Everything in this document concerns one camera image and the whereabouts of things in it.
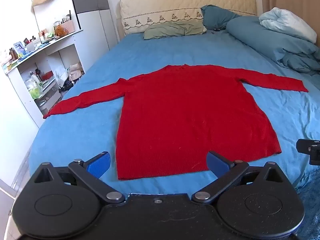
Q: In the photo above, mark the green pillow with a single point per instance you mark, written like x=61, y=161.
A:
x=172, y=28

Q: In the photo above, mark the white shelf unit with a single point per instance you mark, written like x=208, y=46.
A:
x=62, y=52

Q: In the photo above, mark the blue duvet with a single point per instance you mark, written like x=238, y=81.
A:
x=262, y=37

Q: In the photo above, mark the brown bottle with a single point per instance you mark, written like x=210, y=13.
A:
x=13, y=54

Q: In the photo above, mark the blue fluffy rug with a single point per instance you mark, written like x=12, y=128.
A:
x=312, y=205

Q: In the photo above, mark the beige quilted headboard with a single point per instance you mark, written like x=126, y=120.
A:
x=187, y=2

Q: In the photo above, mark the pink basket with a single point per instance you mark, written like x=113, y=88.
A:
x=70, y=27

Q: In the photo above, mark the bed with blue sheet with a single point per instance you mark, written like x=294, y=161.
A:
x=150, y=52

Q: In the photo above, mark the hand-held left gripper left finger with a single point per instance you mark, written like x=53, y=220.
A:
x=100, y=164

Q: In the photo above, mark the glass jar with orange contents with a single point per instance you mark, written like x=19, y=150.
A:
x=60, y=30

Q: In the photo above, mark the blue pillow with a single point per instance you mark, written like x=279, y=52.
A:
x=217, y=16

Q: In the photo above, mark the red box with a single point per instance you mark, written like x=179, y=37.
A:
x=48, y=75

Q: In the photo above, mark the green plastic bag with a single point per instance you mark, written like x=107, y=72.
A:
x=35, y=92

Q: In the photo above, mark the red knit sweater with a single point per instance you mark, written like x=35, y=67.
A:
x=187, y=120

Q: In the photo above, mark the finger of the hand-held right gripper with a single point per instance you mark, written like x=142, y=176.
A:
x=306, y=148

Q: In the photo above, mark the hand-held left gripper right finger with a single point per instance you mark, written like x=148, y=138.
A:
x=217, y=164

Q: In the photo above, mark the beige cloth bag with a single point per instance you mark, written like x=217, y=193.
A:
x=76, y=71

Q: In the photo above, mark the white bottle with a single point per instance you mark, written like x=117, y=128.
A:
x=33, y=78

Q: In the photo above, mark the pale blue blanket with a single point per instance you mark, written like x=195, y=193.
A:
x=285, y=21

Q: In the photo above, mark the white and grey wardrobe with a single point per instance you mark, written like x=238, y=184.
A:
x=92, y=30

